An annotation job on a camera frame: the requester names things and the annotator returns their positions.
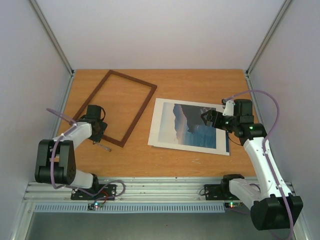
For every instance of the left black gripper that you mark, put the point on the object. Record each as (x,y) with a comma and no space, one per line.
(97,138)

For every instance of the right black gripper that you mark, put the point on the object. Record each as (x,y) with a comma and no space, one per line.
(215,119)

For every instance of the seascape photo print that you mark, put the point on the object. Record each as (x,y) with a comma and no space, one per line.
(190,128)

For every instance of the white passe-partout mat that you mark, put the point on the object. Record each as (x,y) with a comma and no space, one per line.
(162,131)

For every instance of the brown wooden picture frame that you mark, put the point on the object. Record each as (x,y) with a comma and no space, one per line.
(120,143)

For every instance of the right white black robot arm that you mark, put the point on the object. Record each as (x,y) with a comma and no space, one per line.
(271,203)

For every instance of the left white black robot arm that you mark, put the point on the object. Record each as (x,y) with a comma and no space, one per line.
(56,162)

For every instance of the left small circuit board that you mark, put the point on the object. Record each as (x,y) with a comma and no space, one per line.
(95,206)

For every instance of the small circuit board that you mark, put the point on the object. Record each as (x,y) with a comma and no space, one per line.
(95,206)
(232,204)

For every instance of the right small circuit board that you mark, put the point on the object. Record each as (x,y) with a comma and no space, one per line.
(232,204)

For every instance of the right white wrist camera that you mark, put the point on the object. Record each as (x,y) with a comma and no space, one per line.
(228,107)

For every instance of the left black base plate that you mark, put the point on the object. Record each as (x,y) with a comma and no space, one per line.
(109,190)

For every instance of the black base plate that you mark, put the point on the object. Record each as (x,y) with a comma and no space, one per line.
(109,190)
(216,192)

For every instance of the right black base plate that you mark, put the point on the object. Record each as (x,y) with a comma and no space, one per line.
(216,192)

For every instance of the aluminium rail front beam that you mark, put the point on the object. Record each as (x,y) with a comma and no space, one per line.
(138,190)

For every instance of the left aluminium corner post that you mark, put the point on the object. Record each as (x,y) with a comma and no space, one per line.
(45,24)

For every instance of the aluminium corner post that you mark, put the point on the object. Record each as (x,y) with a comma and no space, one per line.
(45,24)
(268,36)

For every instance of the grey slotted cable duct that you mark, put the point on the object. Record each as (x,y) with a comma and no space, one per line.
(130,208)

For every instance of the right aluminium corner post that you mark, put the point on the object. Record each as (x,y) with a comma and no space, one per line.
(268,36)

